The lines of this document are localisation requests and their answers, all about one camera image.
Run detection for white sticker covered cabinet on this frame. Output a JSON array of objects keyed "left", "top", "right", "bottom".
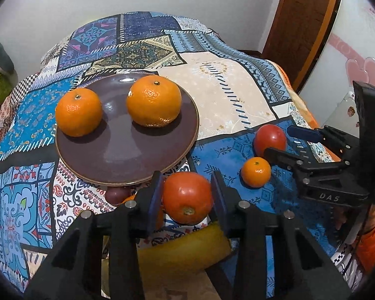
[{"left": 324, "top": 91, "right": 360, "bottom": 138}]

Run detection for small orange tangerine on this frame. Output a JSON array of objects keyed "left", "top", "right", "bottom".
[{"left": 240, "top": 157, "right": 272, "bottom": 188}]

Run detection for red tomato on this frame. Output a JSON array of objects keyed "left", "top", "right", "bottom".
[
  {"left": 162, "top": 171, "right": 213, "bottom": 226},
  {"left": 253, "top": 124, "right": 287, "bottom": 157}
]

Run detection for brown wooden door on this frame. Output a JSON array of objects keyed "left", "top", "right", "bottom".
[{"left": 262, "top": 0, "right": 341, "bottom": 92}]

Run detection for large orange left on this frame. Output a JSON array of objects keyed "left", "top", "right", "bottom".
[{"left": 55, "top": 88, "right": 103, "bottom": 138}]

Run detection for yellow corn cob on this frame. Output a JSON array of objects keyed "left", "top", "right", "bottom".
[{"left": 137, "top": 223, "right": 232, "bottom": 284}]

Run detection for dark brown round plate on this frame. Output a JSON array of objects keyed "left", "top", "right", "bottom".
[{"left": 55, "top": 72, "right": 199, "bottom": 186}]

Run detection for large orange right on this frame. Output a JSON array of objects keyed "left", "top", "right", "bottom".
[{"left": 126, "top": 74, "right": 182, "bottom": 127}]

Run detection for large orange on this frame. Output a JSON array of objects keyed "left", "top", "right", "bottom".
[
  {"left": 126, "top": 74, "right": 182, "bottom": 127},
  {"left": 55, "top": 88, "right": 103, "bottom": 138}
]

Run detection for dark purple passion fruit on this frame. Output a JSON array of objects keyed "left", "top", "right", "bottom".
[{"left": 105, "top": 186, "right": 131, "bottom": 206}]

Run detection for grey green plush toy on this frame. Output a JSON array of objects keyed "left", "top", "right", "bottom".
[{"left": 0, "top": 43, "right": 15, "bottom": 75}]

